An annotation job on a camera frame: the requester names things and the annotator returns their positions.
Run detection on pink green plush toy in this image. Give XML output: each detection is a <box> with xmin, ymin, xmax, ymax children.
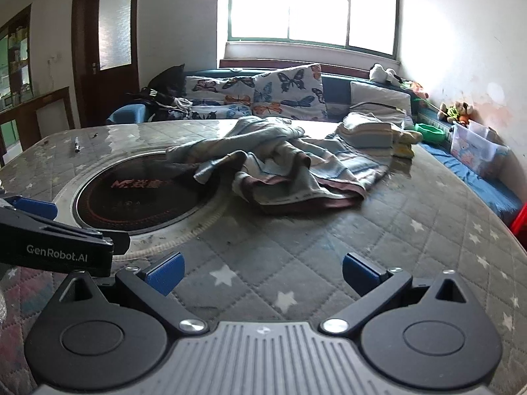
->
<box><xmin>401</xmin><ymin>78</ymin><xmax>430</xmax><ymax>100</ymax></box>

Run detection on dark wooden display cabinet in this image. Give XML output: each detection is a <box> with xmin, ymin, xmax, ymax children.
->
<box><xmin>0</xmin><ymin>4</ymin><xmax>75</xmax><ymax>166</ymax></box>

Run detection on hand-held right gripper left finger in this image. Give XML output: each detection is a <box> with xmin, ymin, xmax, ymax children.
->
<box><xmin>62</xmin><ymin>251</ymin><xmax>208</xmax><ymax>336</ymax></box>

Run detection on large butterfly print pillow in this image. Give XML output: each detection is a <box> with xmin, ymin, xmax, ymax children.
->
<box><xmin>252</xmin><ymin>63</ymin><xmax>329</xmax><ymax>122</ymax></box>

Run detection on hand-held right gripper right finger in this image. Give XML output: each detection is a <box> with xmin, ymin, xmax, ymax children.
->
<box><xmin>320</xmin><ymin>252</ymin><xmax>468</xmax><ymax>336</ymax></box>

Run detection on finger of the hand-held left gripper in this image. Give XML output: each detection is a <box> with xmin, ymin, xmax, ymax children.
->
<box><xmin>101</xmin><ymin>230</ymin><xmax>131</xmax><ymax>256</ymax></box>
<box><xmin>4</xmin><ymin>196</ymin><xmax>59</xmax><ymax>223</ymax></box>

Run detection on flat butterfly print cushion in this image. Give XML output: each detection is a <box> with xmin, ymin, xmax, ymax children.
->
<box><xmin>190</xmin><ymin>102</ymin><xmax>254</xmax><ymax>121</ymax></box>

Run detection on striped blue pink sweater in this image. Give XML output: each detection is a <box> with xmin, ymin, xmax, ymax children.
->
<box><xmin>165</xmin><ymin>115</ymin><xmax>392</xmax><ymax>215</ymax></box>

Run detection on white grey pillow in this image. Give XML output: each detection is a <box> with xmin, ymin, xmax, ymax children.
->
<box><xmin>348</xmin><ymin>81</ymin><xmax>413</xmax><ymax>118</ymax></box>

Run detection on dark wooden glass door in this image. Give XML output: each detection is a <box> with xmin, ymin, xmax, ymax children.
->
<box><xmin>71</xmin><ymin>0</ymin><xmax>141</xmax><ymax>129</ymax></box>

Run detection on green framed window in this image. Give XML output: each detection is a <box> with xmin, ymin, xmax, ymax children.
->
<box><xmin>228</xmin><ymin>0</ymin><xmax>401</xmax><ymax>59</ymax></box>

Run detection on grey quilted star table cover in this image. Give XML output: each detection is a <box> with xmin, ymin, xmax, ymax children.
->
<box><xmin>0</xmin><ymin>118</ymin><xmax>527</xmax><ymax>383</ymax></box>

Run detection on round black induction cooktop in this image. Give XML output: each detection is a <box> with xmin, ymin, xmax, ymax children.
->
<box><xmin>53</xmin><ymin>148</ymin><xmax>236</xmax><ymax>258</ymax></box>

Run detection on red plastic stool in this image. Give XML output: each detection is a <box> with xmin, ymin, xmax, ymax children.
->
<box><xmin>510</xmin><ymin>201</ymin><xmax>527</xmax><ymax>252</ymax></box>

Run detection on panda plush toy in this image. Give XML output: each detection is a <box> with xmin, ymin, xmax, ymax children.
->
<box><xmin>369</xmin><ymin>63</ymin><xmax>402</xmax><ymax>87</ymax></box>

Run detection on green plastic basin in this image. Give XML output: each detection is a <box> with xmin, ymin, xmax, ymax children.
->
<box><xmin>414</xmin><ymin>122</ymin><xmax>448</xmax><ymax>143</ymax></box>

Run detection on clear plastic storage box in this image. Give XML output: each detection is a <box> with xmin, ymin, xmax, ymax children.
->
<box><xmin>449</xmin><ymin>119</ymin><xmax>510</xmax><ymax>178</ymax></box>

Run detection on orange plush toy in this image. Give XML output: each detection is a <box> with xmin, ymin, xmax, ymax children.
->
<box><xmin>455</xmin><ymin>101</ymin><xmax>474</xmax><ymax>127</ymax></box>

